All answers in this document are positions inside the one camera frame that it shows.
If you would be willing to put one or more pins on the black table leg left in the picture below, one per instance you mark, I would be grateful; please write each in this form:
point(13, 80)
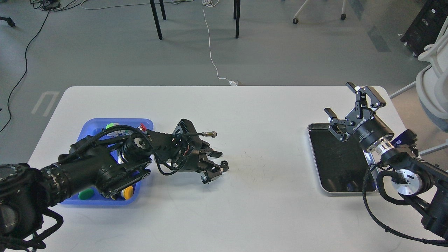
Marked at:
point(155, 16)

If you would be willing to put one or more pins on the black equipment case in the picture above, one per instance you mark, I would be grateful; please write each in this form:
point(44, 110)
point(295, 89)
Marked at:
point(426, 27)

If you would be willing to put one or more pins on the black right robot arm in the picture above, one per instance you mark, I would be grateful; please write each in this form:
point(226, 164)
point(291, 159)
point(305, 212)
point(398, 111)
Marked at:
point(404, 178)

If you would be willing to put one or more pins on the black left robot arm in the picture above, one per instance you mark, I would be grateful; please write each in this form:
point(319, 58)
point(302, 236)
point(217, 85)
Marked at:
point(112, 160)

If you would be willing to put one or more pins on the red push button switch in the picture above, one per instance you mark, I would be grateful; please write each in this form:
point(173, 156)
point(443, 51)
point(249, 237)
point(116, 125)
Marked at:
point(142, 128)

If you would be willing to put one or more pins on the white green switch block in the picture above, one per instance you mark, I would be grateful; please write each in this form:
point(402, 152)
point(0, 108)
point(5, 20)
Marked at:
point(112, 124)

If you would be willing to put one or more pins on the black table leg right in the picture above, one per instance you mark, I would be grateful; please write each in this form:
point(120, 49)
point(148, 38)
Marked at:
point(236, 16)

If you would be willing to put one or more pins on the blue plastic tray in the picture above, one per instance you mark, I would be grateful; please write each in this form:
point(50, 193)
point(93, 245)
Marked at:
point(93, 127)

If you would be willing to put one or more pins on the white rolling chair base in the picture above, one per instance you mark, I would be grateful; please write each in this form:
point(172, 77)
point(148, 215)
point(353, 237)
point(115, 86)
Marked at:
point(309, 11)

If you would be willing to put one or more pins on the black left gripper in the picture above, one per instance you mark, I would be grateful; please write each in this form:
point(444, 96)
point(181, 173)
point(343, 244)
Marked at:
point(196, 158)

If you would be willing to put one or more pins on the silver metal tray black mat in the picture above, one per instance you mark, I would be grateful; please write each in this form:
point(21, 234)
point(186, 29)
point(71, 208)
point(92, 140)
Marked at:
point(341, 166)

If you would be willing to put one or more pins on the yellow push button switch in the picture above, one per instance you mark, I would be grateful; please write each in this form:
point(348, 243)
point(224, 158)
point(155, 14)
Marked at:
point(127, 193)

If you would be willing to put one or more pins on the black table leg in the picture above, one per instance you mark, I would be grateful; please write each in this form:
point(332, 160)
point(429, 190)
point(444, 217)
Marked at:
point(155, 16)
point(236, 16)

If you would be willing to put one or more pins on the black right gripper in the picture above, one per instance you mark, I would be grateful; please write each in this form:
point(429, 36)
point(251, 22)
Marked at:
point(361, 122)

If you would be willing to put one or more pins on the green push button switch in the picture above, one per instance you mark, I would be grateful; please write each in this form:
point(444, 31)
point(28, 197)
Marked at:
point(86, 194)

